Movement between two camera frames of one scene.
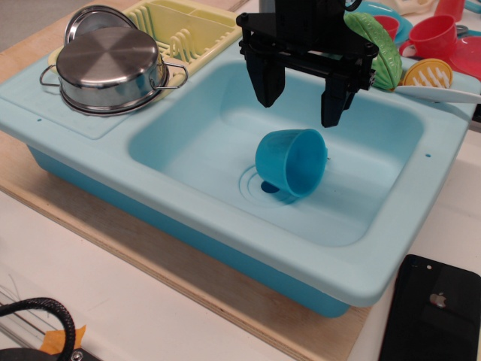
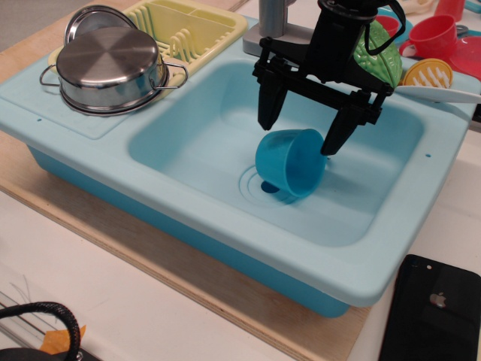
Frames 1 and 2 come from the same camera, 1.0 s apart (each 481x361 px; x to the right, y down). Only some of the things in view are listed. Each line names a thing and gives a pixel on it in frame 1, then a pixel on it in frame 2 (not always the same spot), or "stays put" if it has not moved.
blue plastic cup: [292, 162] stays put
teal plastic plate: [374, 9] stays put
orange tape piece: [55, 341] stays put
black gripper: [310, 36] → [327, 70]
